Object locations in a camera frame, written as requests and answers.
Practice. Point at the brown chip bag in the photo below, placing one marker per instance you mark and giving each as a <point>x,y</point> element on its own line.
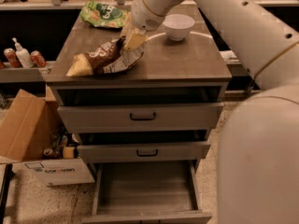
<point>109,58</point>

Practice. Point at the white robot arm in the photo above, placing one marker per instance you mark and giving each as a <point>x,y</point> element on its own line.
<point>258,151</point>

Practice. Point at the grey drawer cabinet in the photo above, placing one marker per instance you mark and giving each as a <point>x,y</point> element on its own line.
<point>191,71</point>

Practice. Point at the red soda can right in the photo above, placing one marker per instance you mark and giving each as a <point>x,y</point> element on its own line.
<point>38,59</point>

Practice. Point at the white folded cloth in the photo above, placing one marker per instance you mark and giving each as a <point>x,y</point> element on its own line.
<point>229,57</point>

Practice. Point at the red soda can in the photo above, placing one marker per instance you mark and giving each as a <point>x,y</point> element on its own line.
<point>38,59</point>
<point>12,58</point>

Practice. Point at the red soda can left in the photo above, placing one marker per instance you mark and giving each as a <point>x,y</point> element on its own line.
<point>12,58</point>

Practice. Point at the top drawer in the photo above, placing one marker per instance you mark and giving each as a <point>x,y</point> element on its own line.
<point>140,118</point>

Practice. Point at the drawer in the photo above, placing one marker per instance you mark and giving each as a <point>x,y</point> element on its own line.
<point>179,151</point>
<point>155,192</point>
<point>140,118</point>

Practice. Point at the bottom drawer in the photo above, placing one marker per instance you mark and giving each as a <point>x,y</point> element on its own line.
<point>155,192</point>

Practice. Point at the middle drawer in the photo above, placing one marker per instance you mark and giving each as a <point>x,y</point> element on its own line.
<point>179,151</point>

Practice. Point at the white bowl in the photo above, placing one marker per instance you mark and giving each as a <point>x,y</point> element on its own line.
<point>178,26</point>

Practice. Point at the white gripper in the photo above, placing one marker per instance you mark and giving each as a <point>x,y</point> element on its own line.
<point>144,15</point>

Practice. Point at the green chip bag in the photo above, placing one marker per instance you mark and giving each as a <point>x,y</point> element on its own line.
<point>103,15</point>

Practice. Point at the white pump bottle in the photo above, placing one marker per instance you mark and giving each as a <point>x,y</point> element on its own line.
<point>23,54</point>

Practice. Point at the cardboard box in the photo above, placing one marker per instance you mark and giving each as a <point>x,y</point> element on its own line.
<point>32,134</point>

